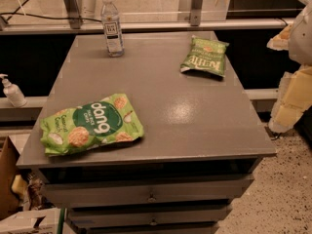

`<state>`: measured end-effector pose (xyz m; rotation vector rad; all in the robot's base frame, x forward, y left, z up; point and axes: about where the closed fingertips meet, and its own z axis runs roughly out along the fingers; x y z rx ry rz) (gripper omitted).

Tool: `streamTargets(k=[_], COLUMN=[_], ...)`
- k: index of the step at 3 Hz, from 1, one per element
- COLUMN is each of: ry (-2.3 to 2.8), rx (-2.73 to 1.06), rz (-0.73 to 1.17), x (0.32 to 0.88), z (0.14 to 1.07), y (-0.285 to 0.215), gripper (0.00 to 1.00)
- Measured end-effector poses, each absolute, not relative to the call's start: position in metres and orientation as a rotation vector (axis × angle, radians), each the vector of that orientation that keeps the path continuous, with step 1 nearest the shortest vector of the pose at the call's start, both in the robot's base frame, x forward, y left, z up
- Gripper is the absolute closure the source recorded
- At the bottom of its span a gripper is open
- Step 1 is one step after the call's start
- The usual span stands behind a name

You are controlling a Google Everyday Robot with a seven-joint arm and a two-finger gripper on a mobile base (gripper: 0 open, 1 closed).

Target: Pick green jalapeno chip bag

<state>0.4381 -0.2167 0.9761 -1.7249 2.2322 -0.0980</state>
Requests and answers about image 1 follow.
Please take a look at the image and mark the grey drawer cabinet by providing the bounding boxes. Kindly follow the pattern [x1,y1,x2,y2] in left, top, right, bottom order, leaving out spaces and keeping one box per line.
[18,32,275,234]

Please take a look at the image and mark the green jalapeno kettle chip bag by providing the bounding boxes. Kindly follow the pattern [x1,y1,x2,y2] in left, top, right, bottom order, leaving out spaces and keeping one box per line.
[180,35,229,77]

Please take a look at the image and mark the brown cardboard box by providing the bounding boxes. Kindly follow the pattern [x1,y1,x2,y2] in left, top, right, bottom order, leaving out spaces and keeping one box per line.
[0,136,20,219]

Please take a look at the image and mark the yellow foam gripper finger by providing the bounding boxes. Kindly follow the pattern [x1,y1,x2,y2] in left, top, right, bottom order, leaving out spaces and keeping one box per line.
[268,65,312,134]
[266,24,293,51]

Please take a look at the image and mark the metal railing frame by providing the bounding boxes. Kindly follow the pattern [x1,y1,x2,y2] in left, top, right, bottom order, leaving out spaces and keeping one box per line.
[0,0,312,36]

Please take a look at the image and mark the green dang rice chips bag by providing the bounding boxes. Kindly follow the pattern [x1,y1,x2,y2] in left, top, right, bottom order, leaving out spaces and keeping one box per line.
[40,94,144,156]

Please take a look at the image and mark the clear plastic water bottle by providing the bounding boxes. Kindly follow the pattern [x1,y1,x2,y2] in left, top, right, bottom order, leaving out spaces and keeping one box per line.
[100,0,124,57]

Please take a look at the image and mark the white pump dispenser bottle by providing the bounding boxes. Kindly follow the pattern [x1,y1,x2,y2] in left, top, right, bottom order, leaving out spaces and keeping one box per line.
[0,74,26,107]

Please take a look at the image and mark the black cable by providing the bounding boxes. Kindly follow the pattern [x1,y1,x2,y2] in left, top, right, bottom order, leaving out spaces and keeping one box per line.
[0,0,102,23]

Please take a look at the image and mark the white box with print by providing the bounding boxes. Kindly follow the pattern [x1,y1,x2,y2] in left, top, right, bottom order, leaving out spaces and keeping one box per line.
[0,208,60,234]

